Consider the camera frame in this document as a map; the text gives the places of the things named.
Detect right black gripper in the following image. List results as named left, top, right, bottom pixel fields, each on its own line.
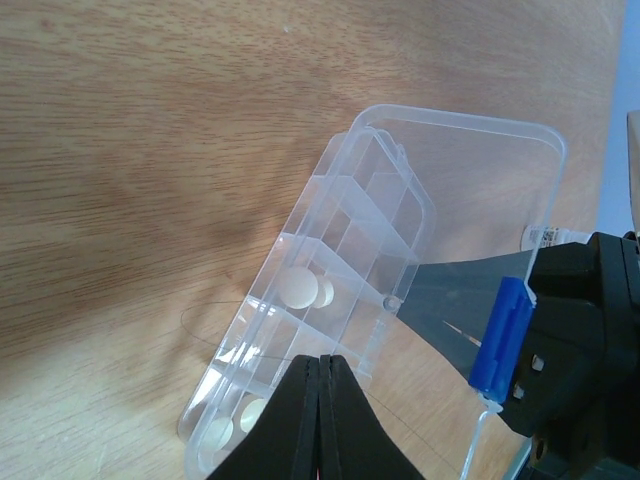
left=396, top=233, right=639, bottom=470

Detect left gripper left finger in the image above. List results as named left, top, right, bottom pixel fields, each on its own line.
left=209, top=355, right=320, bottom=480

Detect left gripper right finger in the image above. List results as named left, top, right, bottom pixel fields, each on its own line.
left=318, top=355, right=423, bottom=479

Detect clear plastic pill organizer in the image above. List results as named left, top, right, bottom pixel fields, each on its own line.
left=178, top=105, right=567, bottom=479

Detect small white pill bottle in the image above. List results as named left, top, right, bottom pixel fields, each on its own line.
left=520, top=225, right=592, bottom=251

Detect small pills in organizer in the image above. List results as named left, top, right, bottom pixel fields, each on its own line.
left=198, top=267, right=334, bottom=458

